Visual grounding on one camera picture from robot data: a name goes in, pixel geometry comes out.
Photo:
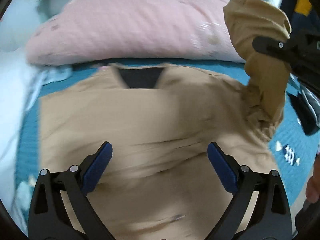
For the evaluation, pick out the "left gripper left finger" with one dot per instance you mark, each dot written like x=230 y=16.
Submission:
x=48 y=218

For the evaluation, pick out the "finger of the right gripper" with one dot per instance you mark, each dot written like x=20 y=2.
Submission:
x=273 y=48

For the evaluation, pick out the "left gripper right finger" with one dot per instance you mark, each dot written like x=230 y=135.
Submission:
x=259 y=208

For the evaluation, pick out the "tan beige jacket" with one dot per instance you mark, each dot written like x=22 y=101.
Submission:
x=159 y=183

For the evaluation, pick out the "dark folded clothes pile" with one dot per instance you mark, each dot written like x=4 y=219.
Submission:
x=306 y=106

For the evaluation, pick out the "person's right hand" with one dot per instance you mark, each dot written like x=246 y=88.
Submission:
x=313 y=186

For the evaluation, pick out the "teal quilted bedspread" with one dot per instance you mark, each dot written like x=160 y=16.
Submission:
x=293 y=150

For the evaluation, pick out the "white sheet at bedside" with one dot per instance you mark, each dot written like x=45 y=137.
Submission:
x=21 y=84

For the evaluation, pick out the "pink quilted duvet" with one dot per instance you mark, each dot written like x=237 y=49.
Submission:
x=92 y=30

